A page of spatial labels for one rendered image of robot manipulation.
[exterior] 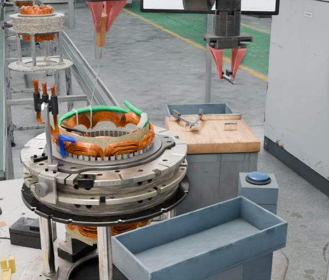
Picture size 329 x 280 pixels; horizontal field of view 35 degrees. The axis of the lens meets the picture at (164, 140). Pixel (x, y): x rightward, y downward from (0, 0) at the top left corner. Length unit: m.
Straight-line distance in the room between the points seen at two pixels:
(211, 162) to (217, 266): 0.42
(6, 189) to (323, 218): 2.04
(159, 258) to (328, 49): 2.61
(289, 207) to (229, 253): 2.49
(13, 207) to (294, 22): 2.55
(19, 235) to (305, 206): 2.24
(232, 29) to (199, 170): 0.32
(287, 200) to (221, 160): 2.20
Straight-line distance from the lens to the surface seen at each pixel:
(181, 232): 0.83
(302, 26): 3.53
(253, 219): 0.88
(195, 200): 1.17
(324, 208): 3.29
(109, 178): 0.87
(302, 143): 3.59
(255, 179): 1.01
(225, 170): 1.15
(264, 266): 1.09
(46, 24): 3.12
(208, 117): 1.27
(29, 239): 1.30
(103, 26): 0.94
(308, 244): 2.89
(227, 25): 1.16
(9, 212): 1.49
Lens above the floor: 1.45
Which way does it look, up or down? 20 degrees down
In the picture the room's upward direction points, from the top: straight up
